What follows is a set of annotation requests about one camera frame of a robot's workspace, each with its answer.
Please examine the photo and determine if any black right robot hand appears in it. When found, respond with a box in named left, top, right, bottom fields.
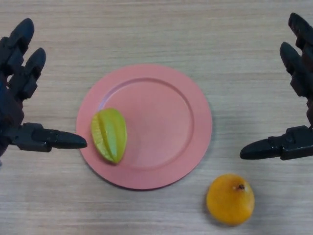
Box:
left=239, top=12, right=313, bottom=161

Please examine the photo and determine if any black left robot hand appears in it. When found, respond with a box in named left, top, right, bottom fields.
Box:
left=0, top=18, right=88, bottom=157

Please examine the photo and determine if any yellow green starfruit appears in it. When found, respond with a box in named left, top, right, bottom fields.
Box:
left=90, top=107, right=128, bottom=165

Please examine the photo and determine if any pink round plate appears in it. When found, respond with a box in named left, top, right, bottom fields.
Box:
left=75, top=64, right=213, bottom=191

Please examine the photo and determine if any orange yellow pear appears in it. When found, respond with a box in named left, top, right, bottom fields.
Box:
left=206, top=173, right=255, bottom=226

